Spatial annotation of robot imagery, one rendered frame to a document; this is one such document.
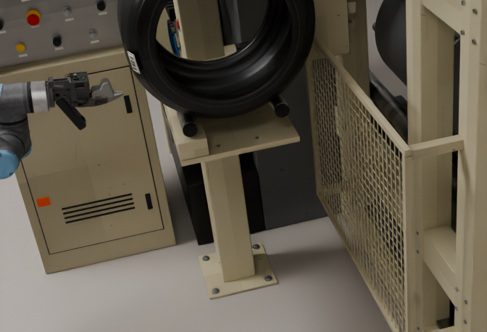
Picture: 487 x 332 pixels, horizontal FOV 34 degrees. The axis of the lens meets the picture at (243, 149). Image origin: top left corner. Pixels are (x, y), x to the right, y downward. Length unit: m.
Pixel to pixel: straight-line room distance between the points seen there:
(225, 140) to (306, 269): 0.90
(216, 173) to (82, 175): 0.58
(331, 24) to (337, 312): 1.05
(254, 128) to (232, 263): 0.77
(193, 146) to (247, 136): 0.19
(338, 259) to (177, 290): 0.64
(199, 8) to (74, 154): 0.85
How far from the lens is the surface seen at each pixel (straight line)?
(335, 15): 2.66
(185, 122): 2.37
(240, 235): 3.05
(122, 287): 3.27
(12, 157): 2.29
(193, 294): 3.16
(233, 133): 2.51
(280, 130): 2.49
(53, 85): 2.37
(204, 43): 2.66
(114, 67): 3.00
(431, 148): 2.02
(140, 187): 3.24
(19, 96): 2.37
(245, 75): 2.58
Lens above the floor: 2.03
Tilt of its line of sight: 30 degrees down
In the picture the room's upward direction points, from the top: 8 degrees counter-clockwise
